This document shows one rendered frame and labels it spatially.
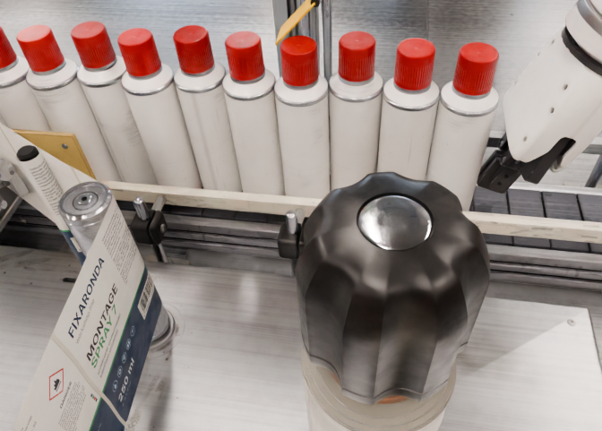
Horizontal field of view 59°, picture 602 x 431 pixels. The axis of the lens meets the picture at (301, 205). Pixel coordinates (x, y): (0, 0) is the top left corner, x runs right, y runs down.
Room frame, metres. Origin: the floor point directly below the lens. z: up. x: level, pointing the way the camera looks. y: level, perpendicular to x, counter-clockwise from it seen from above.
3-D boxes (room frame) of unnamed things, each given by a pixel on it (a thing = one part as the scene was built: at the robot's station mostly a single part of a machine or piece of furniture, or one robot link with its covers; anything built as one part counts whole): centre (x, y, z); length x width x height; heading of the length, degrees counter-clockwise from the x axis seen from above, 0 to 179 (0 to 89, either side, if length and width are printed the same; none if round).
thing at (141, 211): (0.39, 0.16, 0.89); 0.06 x 0.03 x 0.12; 167
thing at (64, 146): (0.46, 0.28, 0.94); 0.10 x 0.01 x 0.09; 77
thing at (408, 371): (0.13, -0.04, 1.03); 0.09 x 0.09 x 0.30
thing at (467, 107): (0.39, -0.16, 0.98); 0.05 x 0.05 x 0.20
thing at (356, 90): (0.42, -0.06, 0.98); 0.05 x 0.05 x 0.20
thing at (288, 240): (0.34, 0.01, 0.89); 0.03 x 0.03 x 0.12; 77
